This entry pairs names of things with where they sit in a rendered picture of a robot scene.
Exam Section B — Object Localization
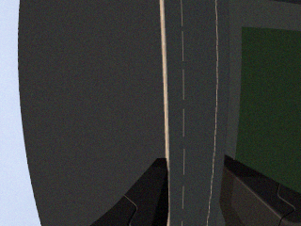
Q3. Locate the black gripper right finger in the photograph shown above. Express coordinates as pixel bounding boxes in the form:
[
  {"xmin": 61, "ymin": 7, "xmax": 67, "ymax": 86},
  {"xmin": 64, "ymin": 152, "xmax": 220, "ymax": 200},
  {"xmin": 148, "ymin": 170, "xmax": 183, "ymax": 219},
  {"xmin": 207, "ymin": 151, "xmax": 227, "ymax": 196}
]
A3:
[{"xmin": 219, "ymin": 154, "xmax": 301, "ymax": 226}]

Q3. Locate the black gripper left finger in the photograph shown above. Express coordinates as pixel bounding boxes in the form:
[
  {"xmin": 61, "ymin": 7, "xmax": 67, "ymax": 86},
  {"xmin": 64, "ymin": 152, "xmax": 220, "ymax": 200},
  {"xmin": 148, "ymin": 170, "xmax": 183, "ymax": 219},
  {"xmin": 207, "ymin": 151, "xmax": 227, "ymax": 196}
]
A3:
[{"xmin": 90, "ymin": 157, "xmax": 169, "ymax": 226}]

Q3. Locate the dark grey wall panel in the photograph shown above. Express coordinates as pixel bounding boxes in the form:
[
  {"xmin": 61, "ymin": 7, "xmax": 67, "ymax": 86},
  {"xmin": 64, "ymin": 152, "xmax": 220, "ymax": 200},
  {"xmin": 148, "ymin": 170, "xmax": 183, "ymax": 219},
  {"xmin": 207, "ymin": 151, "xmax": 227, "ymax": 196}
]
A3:
[{"xmin": 18, "ymin": 0, "xmax": 166, "ymax": 226}]

